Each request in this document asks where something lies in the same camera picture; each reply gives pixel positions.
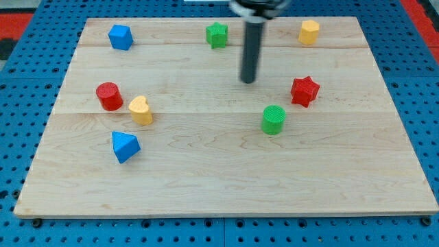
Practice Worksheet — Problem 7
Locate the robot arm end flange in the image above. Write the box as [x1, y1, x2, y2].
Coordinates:
[229, 0, 292, 19]

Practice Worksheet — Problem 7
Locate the green cylinder block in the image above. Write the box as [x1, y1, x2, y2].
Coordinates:
[261, 105, 286, 135]

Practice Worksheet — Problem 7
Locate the light wooden board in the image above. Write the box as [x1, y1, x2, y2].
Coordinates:
[14, 16, 438, 219]

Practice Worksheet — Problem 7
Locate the yellow heart block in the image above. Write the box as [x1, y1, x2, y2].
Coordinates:
[128, 95, 154, 126]

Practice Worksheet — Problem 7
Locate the green star block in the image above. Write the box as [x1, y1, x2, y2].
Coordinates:
[206, 22, 228, 49]

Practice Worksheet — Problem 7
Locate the red star block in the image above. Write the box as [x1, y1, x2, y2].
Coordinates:
[290, 76, 320, 108]

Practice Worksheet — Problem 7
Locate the blue triangle block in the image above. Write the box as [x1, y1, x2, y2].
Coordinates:
[111, 131, 141, 163]

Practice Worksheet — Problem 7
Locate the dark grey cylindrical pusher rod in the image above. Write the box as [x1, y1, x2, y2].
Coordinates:
[240, 20, 264, 84]

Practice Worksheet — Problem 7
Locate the red cylinder block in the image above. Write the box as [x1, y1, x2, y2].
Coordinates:
[95, 82, 123, 111]

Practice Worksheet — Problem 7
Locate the yellow hexagon block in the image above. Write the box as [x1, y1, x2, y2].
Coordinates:
[298, 20, 320, 45]

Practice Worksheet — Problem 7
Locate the blue cube block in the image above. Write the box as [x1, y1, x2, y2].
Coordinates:
[108, 25, 133, 51]

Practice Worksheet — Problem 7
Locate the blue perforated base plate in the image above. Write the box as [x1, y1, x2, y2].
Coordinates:
[1, 0, 438, 246]

